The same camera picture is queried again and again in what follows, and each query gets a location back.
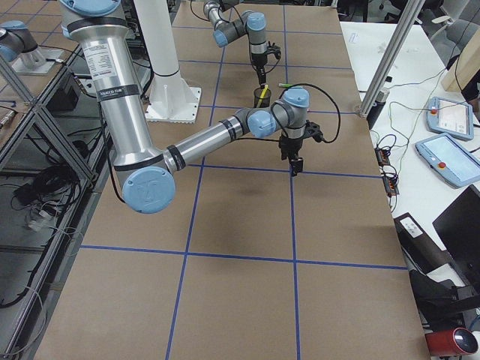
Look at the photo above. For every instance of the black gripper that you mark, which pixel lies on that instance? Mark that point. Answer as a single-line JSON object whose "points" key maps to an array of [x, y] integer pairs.
{"points": [[289, 145], [259, 61]]}

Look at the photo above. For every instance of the yellow highlighter pen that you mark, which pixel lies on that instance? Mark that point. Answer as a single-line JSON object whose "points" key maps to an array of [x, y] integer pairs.
{"points": [[264, 91]]}

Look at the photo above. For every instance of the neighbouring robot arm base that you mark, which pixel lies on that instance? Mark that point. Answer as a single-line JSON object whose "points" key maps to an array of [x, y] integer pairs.
{"points": [[22, 52]]}

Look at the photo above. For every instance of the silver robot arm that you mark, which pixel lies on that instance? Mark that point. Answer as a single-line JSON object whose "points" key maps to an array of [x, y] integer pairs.
{"points": [[250, 23], [144, 171]]}

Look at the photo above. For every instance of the black mesh pen cup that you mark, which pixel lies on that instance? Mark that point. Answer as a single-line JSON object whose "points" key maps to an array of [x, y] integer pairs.
{"points": [[266, 101]]}

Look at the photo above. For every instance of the orange usb hub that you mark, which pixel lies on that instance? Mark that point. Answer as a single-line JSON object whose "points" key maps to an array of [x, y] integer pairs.
{"points": [[382, 157]]}

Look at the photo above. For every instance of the brown paper table mat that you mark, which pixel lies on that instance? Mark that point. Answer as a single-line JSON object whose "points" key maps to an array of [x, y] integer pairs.
{"points": [[248, 262]]}

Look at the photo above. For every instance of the near teach pendant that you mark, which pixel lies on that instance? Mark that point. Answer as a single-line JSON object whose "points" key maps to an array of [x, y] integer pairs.
{"points": [[449, 159]]}

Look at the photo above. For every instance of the teach pendant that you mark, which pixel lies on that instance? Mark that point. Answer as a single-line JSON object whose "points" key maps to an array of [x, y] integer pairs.
{"points": [[449, 159], [451, 117]]}

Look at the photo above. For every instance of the far teach pendant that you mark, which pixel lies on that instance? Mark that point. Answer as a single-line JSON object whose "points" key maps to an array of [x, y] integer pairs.
{"points": [[451, 117]]}

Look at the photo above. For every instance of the black monitor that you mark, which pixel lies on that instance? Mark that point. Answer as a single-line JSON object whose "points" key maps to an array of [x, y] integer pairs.
{"points": [[458, 229]]}

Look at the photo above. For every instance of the red cylinder speaker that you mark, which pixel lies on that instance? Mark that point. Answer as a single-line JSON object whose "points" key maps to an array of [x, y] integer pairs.
{"points": [[452, 342]]}

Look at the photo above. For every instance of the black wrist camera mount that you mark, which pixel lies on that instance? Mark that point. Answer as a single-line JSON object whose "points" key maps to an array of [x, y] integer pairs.
{"points": [[312, 130]]}

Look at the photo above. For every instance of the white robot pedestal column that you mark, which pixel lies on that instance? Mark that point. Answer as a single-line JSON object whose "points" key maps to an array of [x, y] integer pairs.
{"points": [[170, 99]]}

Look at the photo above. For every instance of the aluminium frame post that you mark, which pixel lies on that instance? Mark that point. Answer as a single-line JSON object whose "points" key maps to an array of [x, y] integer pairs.
{"points": [[401, 31]]}

